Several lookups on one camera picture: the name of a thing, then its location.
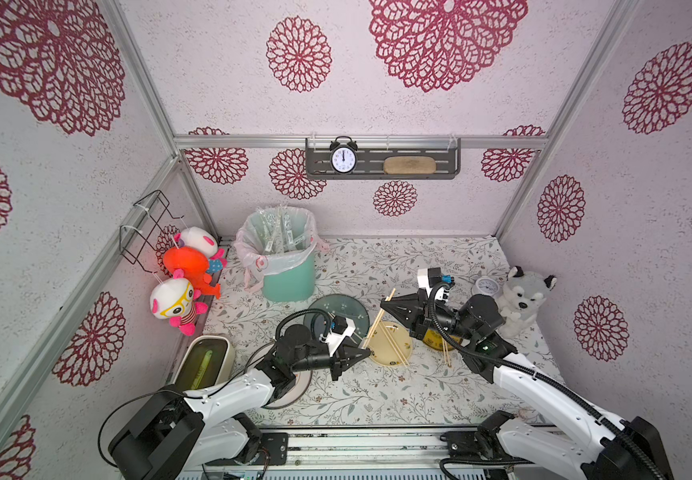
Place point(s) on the husky plush toy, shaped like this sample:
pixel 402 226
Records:
pixel 522 294

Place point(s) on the grey wall shelf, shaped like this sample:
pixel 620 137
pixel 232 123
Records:
pixel 370 161

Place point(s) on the dark green glass plate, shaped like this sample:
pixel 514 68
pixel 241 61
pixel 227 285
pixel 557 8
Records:
pixel 339 305

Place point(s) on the white orange patterned plate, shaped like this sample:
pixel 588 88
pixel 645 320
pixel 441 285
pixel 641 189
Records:
pixel 299 388

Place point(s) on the bare chopsticks pair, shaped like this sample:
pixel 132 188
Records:
pixel 395 346
pixel 446 353
pixel 375 324

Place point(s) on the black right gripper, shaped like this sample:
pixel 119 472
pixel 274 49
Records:
pixel 417 313

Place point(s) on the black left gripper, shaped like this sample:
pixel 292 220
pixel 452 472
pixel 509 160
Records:
pixel 343 356

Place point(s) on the white pink plush doll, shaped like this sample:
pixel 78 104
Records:
pixel 202 241

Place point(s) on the cream yellow plate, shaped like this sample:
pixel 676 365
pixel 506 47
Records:
pixel 382 353

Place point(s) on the black alarm clock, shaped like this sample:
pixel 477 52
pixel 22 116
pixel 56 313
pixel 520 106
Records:
pixel 343 154

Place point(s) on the small white round gauge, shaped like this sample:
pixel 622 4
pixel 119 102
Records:
pixel 485 285

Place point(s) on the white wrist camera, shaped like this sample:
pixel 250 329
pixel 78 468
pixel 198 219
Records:
pixel 429 277
pixel 341 328

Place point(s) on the wooden brush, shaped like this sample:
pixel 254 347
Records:
pixel 409 165

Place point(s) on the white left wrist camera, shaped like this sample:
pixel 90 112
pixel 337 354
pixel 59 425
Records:
pixel 341 328

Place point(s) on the black wire rack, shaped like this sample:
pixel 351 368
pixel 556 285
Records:
pixel 135 239

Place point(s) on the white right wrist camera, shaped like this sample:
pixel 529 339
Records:
pixel 429 277

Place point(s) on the red orange plush toy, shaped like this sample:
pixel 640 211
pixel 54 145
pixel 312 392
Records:
pixel 189 263

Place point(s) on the white plush doll yellow glasses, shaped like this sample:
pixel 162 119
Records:
pixel 177 300

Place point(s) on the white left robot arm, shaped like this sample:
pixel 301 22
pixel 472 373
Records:
pixel 175 430

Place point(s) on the white container green inside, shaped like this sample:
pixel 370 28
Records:
pixel 209 361

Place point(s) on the yellow patterned plate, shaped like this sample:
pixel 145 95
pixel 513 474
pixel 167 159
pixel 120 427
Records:
pixel 435 341

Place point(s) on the green trash bin with bag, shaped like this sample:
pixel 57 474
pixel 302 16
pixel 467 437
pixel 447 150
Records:
pixel 276 246

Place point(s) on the metal base rail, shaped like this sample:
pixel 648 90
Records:
pixel 326 453

